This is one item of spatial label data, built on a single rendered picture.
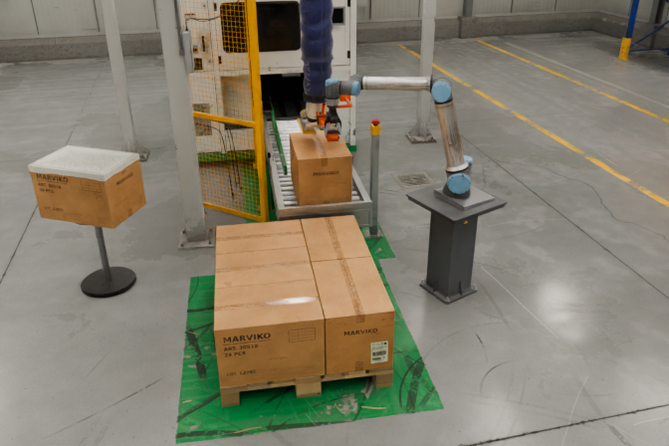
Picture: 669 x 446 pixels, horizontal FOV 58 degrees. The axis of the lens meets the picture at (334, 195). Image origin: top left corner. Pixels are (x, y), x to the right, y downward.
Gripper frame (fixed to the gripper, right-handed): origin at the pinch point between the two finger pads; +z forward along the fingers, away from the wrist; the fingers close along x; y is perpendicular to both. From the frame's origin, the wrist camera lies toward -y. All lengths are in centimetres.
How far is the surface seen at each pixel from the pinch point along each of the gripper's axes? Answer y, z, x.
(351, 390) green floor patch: -105, 122, 6
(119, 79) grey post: 302, 31, 185
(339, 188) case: 29, 53, -10
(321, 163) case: 29.0, 32.0, 4.2
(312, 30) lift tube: 49, -59, 6
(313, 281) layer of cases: -67, 68, 23
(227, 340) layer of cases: -105, 76, 75
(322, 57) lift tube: 49, -41, 0
